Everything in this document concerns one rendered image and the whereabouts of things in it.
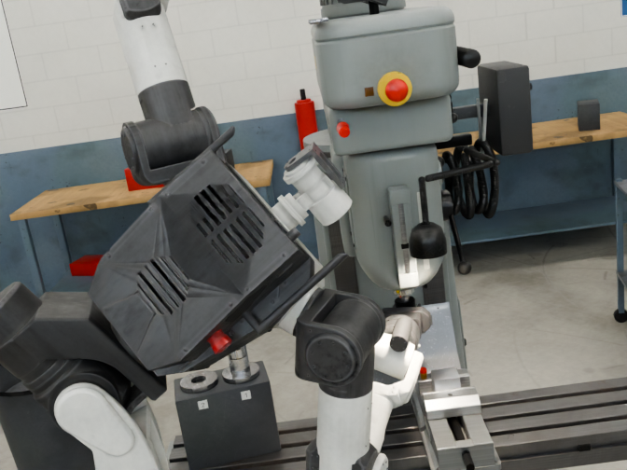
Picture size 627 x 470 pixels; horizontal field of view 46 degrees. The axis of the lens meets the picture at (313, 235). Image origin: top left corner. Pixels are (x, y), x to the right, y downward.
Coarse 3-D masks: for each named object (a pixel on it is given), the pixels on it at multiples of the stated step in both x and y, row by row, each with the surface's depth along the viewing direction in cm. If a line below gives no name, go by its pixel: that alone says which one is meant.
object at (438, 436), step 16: (416, 384) 185; (464, 384) 178; (416, 400) 187; (416, 416) 181; (464, 416) 168; (480, 416) 167; (432, 432) 163; (448, 432) 162; (464, 432) 168; (480, 432) 161; (432, 448) 166; (448, 448) 157; (464, 448) 157; (480, 448) 157; (432, 464) 161; (448, 464) 158; (464, 464) 158; (480, 464) 158; (496, 464) 158
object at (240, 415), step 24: (192, 384) 172; (216, 384) 173; (240, 384) 172; (264, 384) 172; (192, 408) 169; (216, 408) 171; (240, 408) 172; (264, 408) 173; (192, 432) 171; (216, 432) 172; (240, 432) 173; (264, 432) 175; (192, 456) 173; (216, 456) 174; (240, 456) 175
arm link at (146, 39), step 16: (128, 0) 123; (144, 0) 124; (128, 16) 124; (144, 16) 124; (160, 16) 126; (128, 32) 125; (144, 32) 124; (160, 32) 125; (128, 48) 125; (144, 48) 124; (160, 48) 124; (176, 48) 128; (128, 64) 126; (144, 64) 124; (160, 64) 124; (176, 64) 126; (144, 80) 124; (160, 80) 124
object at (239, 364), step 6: (234, 354) 172; (240, 354) 172; (246, 354) 174; (234, 360) 173; (240, 360) 173; (246, 360) 174; (234, 366) 173; (240, 366) 173; (246, 366) 174; (234, 372) 174; (240, 372) 174; (246, 372) 174
